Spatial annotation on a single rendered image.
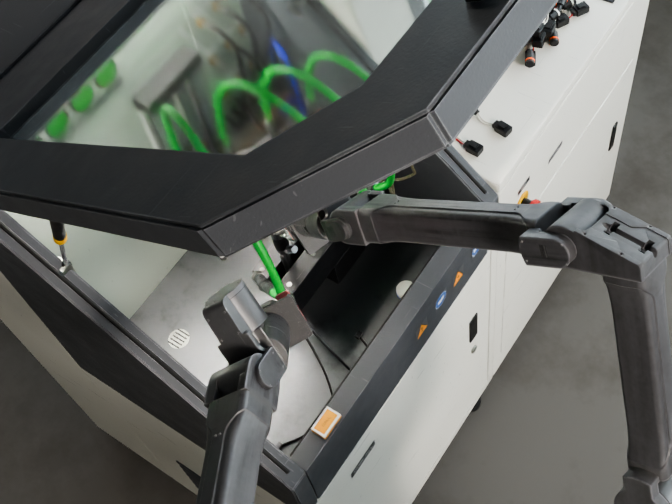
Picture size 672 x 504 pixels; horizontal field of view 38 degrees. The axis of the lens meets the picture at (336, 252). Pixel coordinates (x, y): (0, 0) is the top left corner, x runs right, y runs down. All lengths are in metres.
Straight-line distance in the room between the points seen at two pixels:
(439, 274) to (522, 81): 0.47
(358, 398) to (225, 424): 0.64
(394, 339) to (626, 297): 0.69
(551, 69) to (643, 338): 0.99
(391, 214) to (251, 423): 0.39
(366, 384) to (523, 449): 1.03
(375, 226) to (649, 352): 0.42
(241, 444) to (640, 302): 0.49
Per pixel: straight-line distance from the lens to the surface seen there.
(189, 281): 2.05
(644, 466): 1.32
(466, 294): 2.04
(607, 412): 2.76
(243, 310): 1.20
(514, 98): 2.04
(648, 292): 1.16
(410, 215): 1.33
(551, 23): 2.13
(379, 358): 1.76
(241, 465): 1.10
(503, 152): 1.95
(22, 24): 1.63
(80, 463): 2.89
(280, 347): 1.22
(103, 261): 1.88
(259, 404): 1.14
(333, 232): 1.42
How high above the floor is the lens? 2.54
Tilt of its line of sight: 58 degrees down
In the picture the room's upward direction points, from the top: 13 degrees counter-clockwise
